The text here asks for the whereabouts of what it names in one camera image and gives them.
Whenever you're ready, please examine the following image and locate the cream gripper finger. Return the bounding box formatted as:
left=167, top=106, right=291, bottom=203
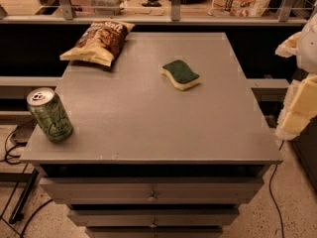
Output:
left=275, top=32, right=300, bottom=58
left=275, top=74, right=317, bottom=140

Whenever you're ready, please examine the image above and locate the brown chip bag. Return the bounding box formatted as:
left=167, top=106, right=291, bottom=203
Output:
left=59, top=20, right=135, bottom=66

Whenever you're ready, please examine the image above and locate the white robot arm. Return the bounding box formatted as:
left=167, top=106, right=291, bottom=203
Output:
left=275, top=15, right=317, bottom=140

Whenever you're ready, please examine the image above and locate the green soda can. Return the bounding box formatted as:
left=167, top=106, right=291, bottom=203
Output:
left=27, top=87, right=72, bottom=142

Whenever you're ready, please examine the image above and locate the green yellow sponge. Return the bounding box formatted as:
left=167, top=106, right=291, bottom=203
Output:
left=160, top=59, right=201, bottom=91

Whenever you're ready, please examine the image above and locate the grey drawer cabinet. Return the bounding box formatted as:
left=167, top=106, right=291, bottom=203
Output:
left=22, top=33, right=282, bottom=238

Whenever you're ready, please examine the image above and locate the top drawer knob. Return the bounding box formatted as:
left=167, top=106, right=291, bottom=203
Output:
left=148, top=191, right=158, bottom=202

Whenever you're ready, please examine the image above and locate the drawer knob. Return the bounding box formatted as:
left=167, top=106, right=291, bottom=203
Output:
left=149, top=219, right=158, bottom=228
left=148, top=191, right=158, bottom=202

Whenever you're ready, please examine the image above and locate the black cable right floor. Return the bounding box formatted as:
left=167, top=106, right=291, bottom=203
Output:
left=267, top=140, right=286, bottom=238

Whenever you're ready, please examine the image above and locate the metal shelf rail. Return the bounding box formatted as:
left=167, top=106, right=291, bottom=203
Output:
left=0, top=0, right=317, bottom=25

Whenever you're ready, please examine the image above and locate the black cables left floor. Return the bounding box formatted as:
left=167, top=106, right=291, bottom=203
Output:
left=0, top=118, right=53, bottom=238

